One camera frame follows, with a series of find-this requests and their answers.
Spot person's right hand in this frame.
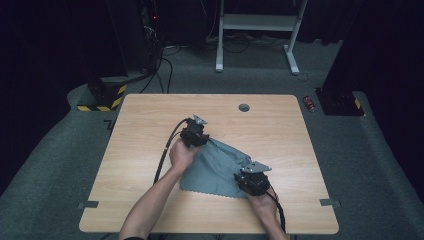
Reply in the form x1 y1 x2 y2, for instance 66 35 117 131
246 187 279 218

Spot white metal stand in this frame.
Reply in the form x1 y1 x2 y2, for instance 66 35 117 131
214 0 310 76

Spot black yellow striped base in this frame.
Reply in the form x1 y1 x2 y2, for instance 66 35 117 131
76 75 129 113

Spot red can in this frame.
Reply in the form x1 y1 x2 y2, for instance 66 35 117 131
302 95 317 113

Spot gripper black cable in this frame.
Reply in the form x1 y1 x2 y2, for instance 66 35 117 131
152 117 192 185
264 187 288 233

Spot grey cloth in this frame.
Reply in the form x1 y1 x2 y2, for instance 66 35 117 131
179 136 253 200

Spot black floor cables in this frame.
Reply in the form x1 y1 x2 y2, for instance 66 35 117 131
139 44 183 95

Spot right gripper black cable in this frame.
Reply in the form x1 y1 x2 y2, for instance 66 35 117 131
264 187 288 233

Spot black square stand base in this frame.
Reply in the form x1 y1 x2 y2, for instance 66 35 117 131
314 87 366 117

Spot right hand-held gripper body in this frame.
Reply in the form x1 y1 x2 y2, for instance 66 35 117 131
237 160 273 197

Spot grey tape strip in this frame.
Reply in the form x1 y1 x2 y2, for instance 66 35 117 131
318 198 342 209
76 200 100 210

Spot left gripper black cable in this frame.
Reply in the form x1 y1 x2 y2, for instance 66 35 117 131
152 117 192 185

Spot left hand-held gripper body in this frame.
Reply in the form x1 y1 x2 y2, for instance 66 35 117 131
179 114 210 149

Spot dark equipment rack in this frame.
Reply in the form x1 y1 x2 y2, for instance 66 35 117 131
105 0 165 74

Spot cable bundle under stand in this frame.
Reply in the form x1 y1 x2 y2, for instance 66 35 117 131
205 30 289 54

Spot person's left hand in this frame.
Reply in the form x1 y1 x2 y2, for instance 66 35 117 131
168 137 202 177

